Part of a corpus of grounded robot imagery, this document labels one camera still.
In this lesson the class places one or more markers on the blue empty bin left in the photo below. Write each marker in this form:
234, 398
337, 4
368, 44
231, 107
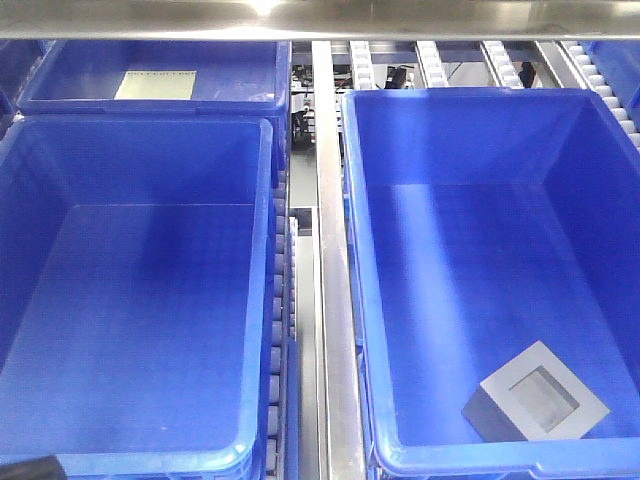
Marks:
136, 286

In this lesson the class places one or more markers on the stainless steel shelf rack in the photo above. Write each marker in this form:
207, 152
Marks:
335, 447

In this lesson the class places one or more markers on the white roller track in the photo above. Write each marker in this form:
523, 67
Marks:
591, 78

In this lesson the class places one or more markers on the blue target bin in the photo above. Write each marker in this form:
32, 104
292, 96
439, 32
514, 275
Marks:
484, 220

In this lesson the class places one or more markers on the blue bin with paper label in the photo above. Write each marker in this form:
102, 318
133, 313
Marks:
127, 76

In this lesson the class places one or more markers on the gray square hollow base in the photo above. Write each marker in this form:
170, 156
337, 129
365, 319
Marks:
533, 397

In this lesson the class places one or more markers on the gray robot arm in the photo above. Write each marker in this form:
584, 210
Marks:
42, 468

